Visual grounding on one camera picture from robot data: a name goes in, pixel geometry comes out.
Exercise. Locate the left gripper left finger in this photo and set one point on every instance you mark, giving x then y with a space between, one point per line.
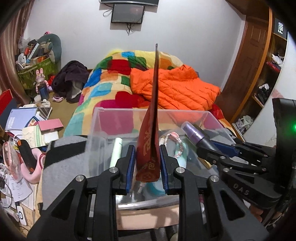
86 207

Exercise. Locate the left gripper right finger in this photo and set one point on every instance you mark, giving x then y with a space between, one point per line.
208 209

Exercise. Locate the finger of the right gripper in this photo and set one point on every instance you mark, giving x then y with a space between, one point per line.
229 150
213 157

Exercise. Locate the purple black spray bottle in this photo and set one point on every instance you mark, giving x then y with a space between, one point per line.
198 138

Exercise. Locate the mint green tube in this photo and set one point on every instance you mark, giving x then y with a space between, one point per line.
181 154

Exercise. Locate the beige cream tube white cap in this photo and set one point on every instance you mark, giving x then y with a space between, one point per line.
147 219

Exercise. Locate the white pen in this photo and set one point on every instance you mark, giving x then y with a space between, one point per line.
141 187

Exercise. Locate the red foil pouch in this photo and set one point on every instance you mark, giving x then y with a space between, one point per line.
148 156

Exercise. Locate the light green slim tube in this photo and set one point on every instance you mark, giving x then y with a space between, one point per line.
116 152

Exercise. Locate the white sneakers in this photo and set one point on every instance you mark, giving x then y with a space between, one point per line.
244 123

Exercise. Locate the clear plastic storage bin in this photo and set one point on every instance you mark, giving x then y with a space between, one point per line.
119 132

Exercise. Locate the pink headphones black pouch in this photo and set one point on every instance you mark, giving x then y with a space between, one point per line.
32 162

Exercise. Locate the orange puffer jacket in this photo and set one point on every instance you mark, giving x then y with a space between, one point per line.
179 88

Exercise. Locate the pink small box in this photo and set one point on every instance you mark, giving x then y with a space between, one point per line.
50 125

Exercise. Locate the wooden door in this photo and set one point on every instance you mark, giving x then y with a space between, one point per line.
246 69

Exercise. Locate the wooden shelf unit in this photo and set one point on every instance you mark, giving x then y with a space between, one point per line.
272 66

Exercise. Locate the blue white booklet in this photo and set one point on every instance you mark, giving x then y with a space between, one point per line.
19 117

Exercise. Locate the dark purple clothes pile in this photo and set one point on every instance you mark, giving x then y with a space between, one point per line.
70 80

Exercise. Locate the pink rabbit toy figure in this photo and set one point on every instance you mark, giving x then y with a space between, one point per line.
42 86

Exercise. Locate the red flat box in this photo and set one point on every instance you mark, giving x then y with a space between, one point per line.
5 99

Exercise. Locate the green bag of clutter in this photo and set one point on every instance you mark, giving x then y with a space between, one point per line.
26 68

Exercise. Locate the large black tv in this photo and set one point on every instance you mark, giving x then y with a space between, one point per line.
145 2

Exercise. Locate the grey neck pillow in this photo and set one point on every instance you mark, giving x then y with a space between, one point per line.
52 45

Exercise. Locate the striped brown curtain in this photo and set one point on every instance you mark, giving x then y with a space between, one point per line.
14 18

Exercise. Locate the small wall monitor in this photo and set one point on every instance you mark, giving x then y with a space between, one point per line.
127 13

